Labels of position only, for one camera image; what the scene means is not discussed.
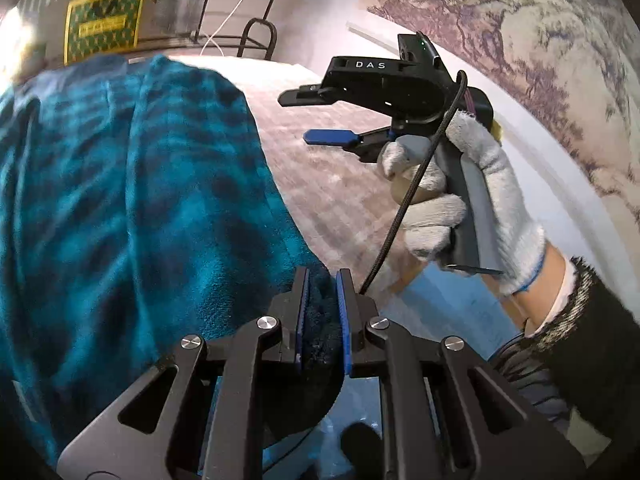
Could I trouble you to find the yellow and green box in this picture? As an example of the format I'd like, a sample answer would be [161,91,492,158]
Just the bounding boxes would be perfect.
[64,0,146,66]

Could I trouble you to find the beige checked blanket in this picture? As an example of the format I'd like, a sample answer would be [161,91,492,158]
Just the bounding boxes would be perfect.
[165,55,481,311]

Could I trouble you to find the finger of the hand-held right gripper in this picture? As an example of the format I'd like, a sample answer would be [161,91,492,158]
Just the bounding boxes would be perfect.
[303,127,401,163]
[277,82,396,112]

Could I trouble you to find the person's right hand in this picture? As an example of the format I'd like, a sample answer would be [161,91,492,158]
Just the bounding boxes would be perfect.
[380,110,547,297]

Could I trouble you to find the white lamp cable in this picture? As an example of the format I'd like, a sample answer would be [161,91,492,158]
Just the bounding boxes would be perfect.
[200,0,251,58]

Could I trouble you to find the landscape painting wall poster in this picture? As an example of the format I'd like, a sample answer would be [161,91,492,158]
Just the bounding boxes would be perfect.
[347,0,640,226]

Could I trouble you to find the blue sheet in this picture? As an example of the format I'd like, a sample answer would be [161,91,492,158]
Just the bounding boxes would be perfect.
[395,265,523,361]

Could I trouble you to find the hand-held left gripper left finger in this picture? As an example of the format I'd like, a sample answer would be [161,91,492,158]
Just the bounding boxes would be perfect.
[57,266,313,480]

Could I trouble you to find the person's right forearm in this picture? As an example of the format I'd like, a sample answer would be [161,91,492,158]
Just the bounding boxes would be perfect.
[487,255,640,461]

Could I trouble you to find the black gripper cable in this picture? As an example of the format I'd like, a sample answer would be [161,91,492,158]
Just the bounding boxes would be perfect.
[359,71,468,295]

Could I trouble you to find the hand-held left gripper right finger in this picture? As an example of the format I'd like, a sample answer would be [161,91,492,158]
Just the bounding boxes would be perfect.
[336,268,588,480]

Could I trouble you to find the black metal clothes rack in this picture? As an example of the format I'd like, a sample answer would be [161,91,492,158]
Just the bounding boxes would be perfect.
[130,0,281,53]

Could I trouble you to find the teal plaid fleece jacket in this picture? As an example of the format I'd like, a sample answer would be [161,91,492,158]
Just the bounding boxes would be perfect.
[0,54,346,466]

